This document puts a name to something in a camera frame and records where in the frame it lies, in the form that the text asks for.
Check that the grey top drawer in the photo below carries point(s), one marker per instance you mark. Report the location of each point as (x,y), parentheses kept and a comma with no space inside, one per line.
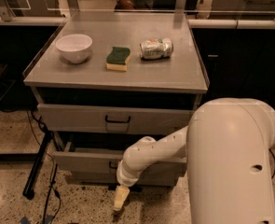
(108,119)

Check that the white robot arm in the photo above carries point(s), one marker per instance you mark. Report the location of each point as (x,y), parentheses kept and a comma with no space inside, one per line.
(229,178)

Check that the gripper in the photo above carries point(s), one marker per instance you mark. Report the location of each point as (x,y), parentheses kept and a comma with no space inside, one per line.
(125,179)

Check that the white ceramic bowl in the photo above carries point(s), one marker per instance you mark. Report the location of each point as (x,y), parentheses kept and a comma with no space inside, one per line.
(75,48)

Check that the grey metal drawer cabinet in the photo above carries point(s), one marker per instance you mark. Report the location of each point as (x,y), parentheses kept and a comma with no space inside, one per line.
(175,83)

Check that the green and yellow sponge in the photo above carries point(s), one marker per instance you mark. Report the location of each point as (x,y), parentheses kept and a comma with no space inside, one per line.
(118,59)

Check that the crushed silver soda can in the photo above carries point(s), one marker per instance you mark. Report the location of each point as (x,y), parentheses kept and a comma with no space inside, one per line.
(156,48)

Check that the black stand leg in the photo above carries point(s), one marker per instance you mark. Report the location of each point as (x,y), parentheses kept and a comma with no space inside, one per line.
(28,191)

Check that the white horizontal rail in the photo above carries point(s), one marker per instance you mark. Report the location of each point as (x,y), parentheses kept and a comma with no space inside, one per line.
(194,23)

